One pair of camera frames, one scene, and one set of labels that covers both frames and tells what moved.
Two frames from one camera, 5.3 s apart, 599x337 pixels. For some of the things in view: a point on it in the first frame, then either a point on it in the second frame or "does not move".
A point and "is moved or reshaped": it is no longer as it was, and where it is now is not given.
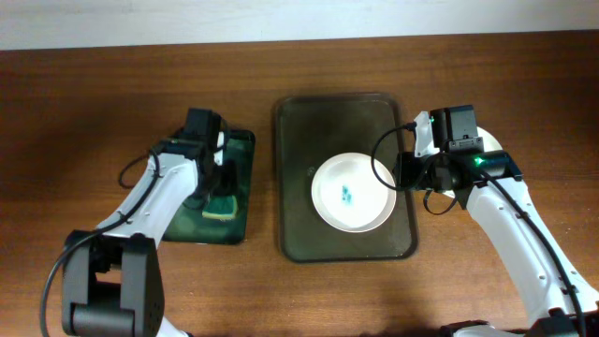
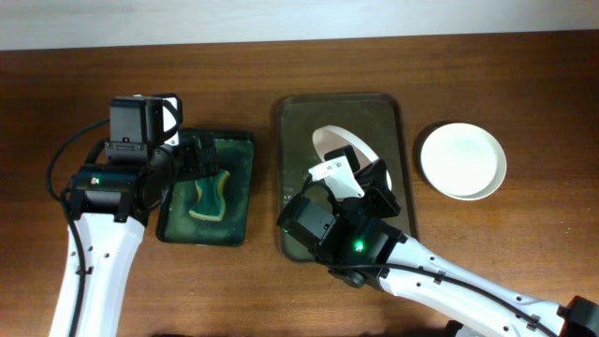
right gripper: [403, 161] → [372, 180]
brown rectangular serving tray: [312, 129] does not move
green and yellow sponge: [221, 207] is moved or reshaped
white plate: [347, 194] is moved or reshaped
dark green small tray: [190, 227] does not move
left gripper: [225, 178] → [201, 155]
